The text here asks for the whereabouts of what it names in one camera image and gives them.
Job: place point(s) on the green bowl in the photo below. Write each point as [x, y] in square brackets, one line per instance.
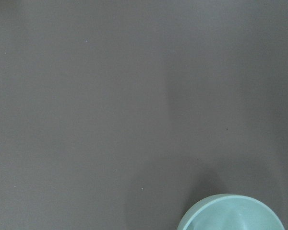
[230, 212]

